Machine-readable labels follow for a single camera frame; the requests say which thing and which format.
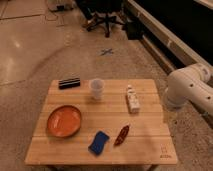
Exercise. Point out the white bottle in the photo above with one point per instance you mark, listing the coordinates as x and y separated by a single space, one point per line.
132 99

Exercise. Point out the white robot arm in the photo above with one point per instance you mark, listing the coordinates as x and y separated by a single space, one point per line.
189 84

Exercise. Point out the orange ceramic bowl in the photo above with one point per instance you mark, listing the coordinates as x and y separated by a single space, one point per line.
64 121

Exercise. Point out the translucent plastic cup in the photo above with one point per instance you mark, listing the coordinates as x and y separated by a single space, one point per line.
96 88

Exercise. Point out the black rectangular eraser block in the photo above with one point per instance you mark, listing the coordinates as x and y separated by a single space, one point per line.
69 83

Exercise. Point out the red chili pepper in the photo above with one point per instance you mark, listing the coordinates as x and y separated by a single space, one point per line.
122 135

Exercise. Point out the blue sponge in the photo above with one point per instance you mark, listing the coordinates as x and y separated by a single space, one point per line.
98 143

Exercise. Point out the black box on floor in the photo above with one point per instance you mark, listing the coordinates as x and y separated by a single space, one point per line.
134 30

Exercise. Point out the wooden table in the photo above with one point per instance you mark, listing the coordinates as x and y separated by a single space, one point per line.
148 141

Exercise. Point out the black office chair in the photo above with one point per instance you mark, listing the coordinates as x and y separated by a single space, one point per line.
97 12

